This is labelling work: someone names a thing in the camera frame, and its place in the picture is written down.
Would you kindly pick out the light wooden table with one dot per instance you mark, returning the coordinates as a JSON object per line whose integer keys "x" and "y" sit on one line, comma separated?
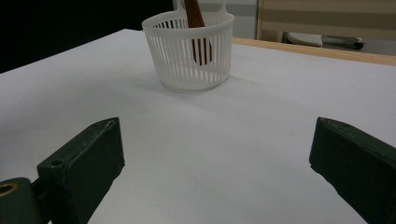
{"x": 311, "y": 51}

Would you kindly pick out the white table cover sheet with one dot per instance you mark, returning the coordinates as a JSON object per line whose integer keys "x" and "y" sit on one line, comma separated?
{"x": 202, "y": 124}

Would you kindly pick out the white slotted plastic basket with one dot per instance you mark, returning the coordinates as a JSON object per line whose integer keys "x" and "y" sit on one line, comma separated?
{"x": 186, "y": 71}

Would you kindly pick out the light wooden desk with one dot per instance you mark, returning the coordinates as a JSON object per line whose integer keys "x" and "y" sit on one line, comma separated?
{"x": 327, "y": 15}

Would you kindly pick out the black curtain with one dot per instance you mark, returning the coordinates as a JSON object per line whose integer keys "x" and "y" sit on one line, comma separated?
{"x": 62, "y": 25}

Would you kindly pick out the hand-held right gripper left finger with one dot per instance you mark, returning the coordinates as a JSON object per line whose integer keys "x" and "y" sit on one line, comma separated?
{"x": 84, "y": 165}

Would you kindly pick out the office chair base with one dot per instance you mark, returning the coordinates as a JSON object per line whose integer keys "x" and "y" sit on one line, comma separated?
{"x": 311, "y": 39}

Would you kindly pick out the brown wooden hairbrush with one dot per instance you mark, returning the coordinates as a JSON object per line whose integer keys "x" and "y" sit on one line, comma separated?
{"x": 194, "y": 12}

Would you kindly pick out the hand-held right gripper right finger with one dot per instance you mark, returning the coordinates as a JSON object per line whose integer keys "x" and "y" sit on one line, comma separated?
{"x": 355, "y": 165}

